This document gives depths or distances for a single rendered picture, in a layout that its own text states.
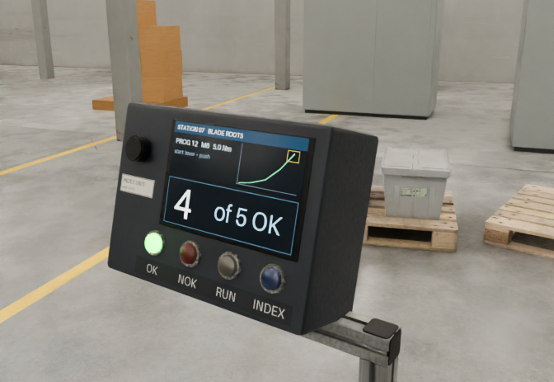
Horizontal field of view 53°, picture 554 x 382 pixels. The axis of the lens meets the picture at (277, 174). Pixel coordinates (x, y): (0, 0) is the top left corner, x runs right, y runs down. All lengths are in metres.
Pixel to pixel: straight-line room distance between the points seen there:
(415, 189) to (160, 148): 2.95
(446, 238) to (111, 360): 2.00
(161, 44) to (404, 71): 3.43
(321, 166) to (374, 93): 7.42
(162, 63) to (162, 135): 7.77
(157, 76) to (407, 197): 5.58
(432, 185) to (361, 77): 4.59
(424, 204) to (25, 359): 2.30
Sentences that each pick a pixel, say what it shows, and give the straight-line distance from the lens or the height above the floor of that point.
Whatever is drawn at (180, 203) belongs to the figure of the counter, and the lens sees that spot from 0.58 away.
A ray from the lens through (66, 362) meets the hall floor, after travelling 2.53.
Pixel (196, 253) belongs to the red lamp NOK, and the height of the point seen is 1.12.
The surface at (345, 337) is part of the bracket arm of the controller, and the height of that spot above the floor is 1.04.
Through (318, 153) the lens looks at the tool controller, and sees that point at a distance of 0.49.
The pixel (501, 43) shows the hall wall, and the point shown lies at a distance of 12.80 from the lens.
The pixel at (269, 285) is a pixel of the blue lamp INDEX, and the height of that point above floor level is 1.11.
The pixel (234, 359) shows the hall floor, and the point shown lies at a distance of 2.41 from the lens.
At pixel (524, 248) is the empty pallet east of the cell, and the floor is 0.02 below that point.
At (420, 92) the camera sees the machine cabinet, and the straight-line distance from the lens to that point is 7.79.
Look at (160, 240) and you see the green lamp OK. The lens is 0.60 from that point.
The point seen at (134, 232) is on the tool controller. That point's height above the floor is 1.12.
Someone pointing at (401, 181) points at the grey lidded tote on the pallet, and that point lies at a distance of 3.47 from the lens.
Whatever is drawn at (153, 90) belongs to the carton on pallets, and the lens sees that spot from 8.45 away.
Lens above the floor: 1.34
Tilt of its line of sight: 16 degrees down
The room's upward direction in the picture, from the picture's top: straight up
